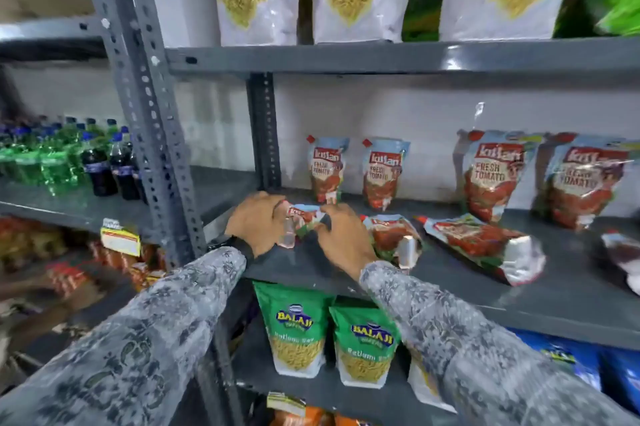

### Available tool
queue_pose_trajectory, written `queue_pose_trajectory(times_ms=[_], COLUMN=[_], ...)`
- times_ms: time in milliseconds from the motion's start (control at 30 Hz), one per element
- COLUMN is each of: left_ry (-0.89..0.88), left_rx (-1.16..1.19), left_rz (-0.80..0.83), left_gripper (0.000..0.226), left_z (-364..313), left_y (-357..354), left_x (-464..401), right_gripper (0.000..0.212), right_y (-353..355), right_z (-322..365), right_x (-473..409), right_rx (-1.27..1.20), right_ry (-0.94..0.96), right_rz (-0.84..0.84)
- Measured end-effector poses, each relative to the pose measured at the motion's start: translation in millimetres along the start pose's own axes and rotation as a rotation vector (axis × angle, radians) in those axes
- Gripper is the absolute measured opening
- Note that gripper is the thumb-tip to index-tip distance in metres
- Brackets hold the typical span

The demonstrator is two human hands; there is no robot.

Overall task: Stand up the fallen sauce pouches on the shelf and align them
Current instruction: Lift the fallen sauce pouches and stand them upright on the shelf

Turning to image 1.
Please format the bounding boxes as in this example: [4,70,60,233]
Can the group of green soda bottles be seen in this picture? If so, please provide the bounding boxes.
[0,115,121,196]

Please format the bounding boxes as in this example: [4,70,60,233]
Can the black wristwatch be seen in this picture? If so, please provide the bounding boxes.
[209,236,255,264]

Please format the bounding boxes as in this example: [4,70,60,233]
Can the grey metal shelf rack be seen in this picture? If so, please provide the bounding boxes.
[202,185,640,351]

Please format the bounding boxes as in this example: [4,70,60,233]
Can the person's left forearm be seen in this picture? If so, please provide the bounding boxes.
[0,246,249,426]

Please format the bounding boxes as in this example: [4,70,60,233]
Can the person's right hand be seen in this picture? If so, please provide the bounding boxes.
[315,204,381,281]

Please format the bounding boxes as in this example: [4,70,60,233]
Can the grey perforated metal upright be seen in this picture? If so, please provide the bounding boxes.
[246,72,282,191]
[75,0,246,426]

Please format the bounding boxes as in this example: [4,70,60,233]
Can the ketchup pouch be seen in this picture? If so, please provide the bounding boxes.
[277,202,327,249]
[359,214,423,271]

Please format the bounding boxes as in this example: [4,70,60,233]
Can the pile of red orange packets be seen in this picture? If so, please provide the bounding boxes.
[0,215,169,301]

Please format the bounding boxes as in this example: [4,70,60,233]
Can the ketchup pouch front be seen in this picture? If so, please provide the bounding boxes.
[359,214,423,271]

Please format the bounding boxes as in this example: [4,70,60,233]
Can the blue Crunchex chips bags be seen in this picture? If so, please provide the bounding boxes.
[599,348,640,417]
[509,328,603,391]

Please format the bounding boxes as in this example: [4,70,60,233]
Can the person's left hand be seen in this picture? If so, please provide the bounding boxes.
[225,192,291,257]

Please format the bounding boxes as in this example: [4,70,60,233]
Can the dark cola bottle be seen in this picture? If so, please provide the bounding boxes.
[109,132,142,201]
[81,132,119,198]

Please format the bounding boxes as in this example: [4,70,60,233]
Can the yellow white price label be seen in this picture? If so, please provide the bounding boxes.
[99,218,143,258]
[266,392,307,417]

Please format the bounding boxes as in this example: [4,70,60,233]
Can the dark green snack bag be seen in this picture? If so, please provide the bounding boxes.
[401,0,447,43]

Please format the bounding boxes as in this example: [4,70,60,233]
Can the orange snack packet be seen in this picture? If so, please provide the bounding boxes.
[269,405,371,426]

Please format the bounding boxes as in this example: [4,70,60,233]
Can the person's right forearm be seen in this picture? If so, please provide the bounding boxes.
[359,260,640,426]

